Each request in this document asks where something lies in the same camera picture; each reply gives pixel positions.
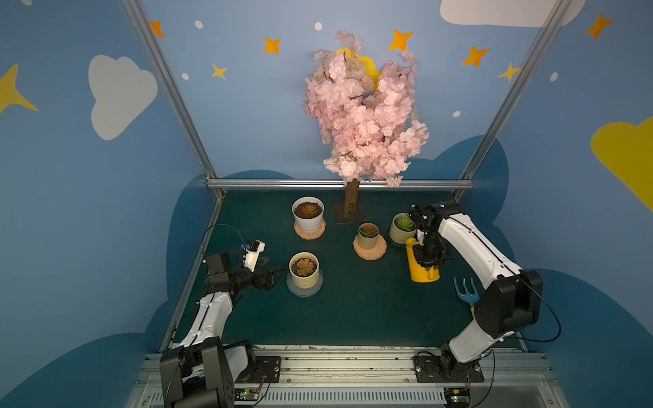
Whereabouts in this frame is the pink green rosette succulent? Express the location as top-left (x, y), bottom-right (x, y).
top-left (291, 258), bottom-right (318, 277)

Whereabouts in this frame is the aluminium front rail base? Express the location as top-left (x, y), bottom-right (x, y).
top-left (124, 345), bottom-right (570, 408)

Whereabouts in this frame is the clear faceted saucer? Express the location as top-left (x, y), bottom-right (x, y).
top-left (287, 273), bottom-right (324, 298)

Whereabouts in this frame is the aluminium frame post left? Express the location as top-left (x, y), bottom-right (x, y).
top-left (122, 0), bottom-right (225, 201)

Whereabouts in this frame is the brown tree trunk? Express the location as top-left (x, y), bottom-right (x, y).
top-left (343, 178), bottom-right (360, 217)

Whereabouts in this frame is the bright green succulent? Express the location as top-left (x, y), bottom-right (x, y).
top-left (395, 216), bottom-right (416, 232)

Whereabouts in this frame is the circuit board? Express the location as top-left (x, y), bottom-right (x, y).
top-left (444, 388), bottom-right (471, 408)
top-left (235, 389), bottom-right (262, 404)

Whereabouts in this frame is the yellow watering can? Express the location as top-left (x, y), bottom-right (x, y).
top-left (406, 238), bottom-right (440, 283)

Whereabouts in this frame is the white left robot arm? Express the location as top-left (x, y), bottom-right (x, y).
top-left (159, 251), bottom-right (286, 407)

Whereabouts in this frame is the metal tree base plate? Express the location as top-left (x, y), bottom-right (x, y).
top-left (333, 201), bottom-right (367, 224)

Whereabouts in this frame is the green red succulent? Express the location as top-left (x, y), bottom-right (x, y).
top-left (359, 224), bottom-right (379, 239)

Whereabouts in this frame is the right circuit board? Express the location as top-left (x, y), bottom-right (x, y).
top-left (444, 388), bottom-right (471, 408)

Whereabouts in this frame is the aluminium frame post right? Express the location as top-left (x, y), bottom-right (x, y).
top-left (453, 0), bottom-right (573, 202)

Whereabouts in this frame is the pale green ribbed pot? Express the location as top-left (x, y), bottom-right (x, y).
top-left (389, 212), bottom-right (417, 247)

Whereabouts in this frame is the small beige pot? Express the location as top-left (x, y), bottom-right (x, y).
top-left (356, 223), bottom-right (379, 250)

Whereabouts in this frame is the aluminium frame post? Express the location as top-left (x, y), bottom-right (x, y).
top-left (453, 0), bottom-right (573, 202)
top-left (122, 0), bottom-right (225, 201)

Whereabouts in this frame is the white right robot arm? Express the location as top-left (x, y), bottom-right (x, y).
top-left (406, 201), bottom-right (543, 367)

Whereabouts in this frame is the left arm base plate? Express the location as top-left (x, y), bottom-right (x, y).
top-left (236, 356), bottom-right (282, 384)

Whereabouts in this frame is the large white pot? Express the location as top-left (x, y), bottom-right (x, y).
top-left (292, 197), bottom-right (324, 234)

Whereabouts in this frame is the red orange succulent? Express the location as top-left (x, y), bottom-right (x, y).
top-left (294, 202), bottom-right (322, 219)

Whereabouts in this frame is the pink faceted saucer left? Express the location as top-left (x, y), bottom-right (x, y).
top-left (293, 218), bottom-right (328, 241)

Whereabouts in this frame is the left side floor rail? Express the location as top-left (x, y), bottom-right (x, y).
top-left (158, 195), bottom-right (224, 353)

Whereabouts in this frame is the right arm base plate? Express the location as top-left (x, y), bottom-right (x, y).
top-left (413, 352), bottom-right (485, 384)

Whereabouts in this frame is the right side floor rail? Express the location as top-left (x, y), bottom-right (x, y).
top-left (457, 203), bottom-right (529, 353)

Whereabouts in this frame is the left circuit board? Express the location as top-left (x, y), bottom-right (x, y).
top-left (235, 389), bottom-right (262, 404)

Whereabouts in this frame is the cream ribbed pot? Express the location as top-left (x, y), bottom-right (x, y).
top-left (289, 252), bottom-right (321, 289)

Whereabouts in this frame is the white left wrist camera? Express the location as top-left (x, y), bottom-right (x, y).
top-left (242, 240), bottom-right (265, 272)

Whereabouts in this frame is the floor rail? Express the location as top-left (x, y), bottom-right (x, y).
top-left (158, 195), bottom-right (224, 353)
top-left (457, 203), bottom-right (529, 353)

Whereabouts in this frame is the blue yellow garden fork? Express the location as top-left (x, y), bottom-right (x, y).
top-left (453, 278), bottom-right (481, 310)

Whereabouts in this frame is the aluminium back rail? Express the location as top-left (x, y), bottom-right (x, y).
top-left (207, 178), bottom-right (474, 190)

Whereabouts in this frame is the pink blossom tree crown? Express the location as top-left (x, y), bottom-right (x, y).
top-left (304, 30), bottom-right (430, 187)

